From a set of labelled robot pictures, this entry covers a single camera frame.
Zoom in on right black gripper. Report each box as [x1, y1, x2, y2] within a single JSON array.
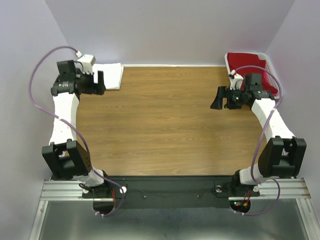
[[209, 86, 248, 110]]

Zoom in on white t shirt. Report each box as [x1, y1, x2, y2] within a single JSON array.
[[92, 63, 124, 91]]

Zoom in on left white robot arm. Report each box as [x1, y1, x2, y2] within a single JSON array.
[[41, 54, 111, 198]]

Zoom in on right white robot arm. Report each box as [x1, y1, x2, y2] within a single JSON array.
[[210, 73, 307, 195]]

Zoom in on red t shirt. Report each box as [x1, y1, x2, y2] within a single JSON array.
[[226, 52, 279, 97]]

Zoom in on pink t shirt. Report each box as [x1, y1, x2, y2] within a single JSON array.
[[263, 69, 277, 88]]

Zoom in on white plastic basket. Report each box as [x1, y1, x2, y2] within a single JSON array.
[[223, 51, 284, 101]]

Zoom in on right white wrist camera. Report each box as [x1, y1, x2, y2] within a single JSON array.
[[230, 73, 244, 90]]

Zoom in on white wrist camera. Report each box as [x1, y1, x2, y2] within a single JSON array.
[[230, 73, 244, 90], [76, 53, 96, 74]]

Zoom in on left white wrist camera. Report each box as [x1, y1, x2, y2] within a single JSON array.
[[76, 53, 96, 74]]

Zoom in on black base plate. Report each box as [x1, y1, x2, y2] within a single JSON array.
[[87, 175, 260, 214]]

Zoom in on aluminium front rail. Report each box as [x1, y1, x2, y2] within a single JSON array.
[[40, 178, 311, 201]]

